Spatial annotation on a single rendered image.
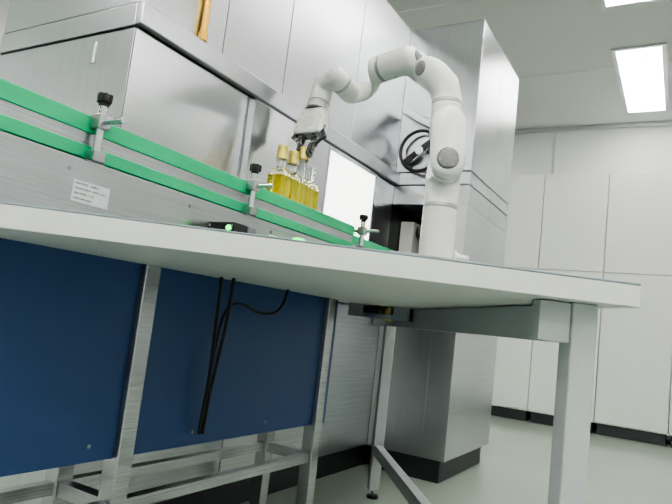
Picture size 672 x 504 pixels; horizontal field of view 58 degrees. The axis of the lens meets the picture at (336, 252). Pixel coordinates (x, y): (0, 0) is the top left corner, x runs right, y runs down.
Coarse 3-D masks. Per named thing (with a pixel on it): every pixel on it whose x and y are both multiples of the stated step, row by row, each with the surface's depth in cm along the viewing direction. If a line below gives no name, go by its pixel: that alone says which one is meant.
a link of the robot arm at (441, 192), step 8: (432, 176) 165; (432, 184) 168; (440, 184) 167; (448, 184) 166; (456, 184) 168; (432, 192) 166; (440, 192) 165; (448, 192) 165; (456, 192) 167; (424, 200) 168; (432, 200) 165; (440, 200) 164; (448, 200) 164; (456, 200) 165; (456, 208) 165
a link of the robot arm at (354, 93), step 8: (376, 56) 187; (368, 64) 188; (376, 64) 186; (368, 72) 188; (376, 72) 186; (352, 80) 198; (376, 80) 189; (384, 80) 188; (352, 88) 199; (360, 88) 201; (368, 88) 198; (376, 88) 193; (344, 96) 200; (352, 96) 200; (360, 96) 200; (368, 96) 198
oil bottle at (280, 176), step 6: (276, 168) 183; (282, 168) 182; (270, 174) 183; (276, 174) 182; (282, 174) 181; (288, 174) 184; (270, 180) 183; (276, 180) 182; (282, 180) 181; (288, 180) 184; (276, 186) 181; (282, 186) 181; (288, 186) 184; (276, 192) 181; (282, 192) 182; (288, 192) 184; (288, 198) 184
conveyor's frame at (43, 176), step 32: (0, 160) 94; (32, 160) 99; (64, 160) 104; (0, 192) 94; (32, 192) 99; (64, 192) 104; (96, 192) 110; (128, 192) 116; (160, 192) 123; (192, 224) 131; (256, 224) 151
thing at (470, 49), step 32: (416, 32) 300; (448, 32) 292; (480, 32) 283; (448, 64) 289; (480, 64) 281; (416, 96) 295; (480, 96) 282; (512, 96) 332; (416, 128) 292; (480, 128) 284; (512, 128) 335; (480, 160) 287; (416, 192) 286; (480, 192) 289
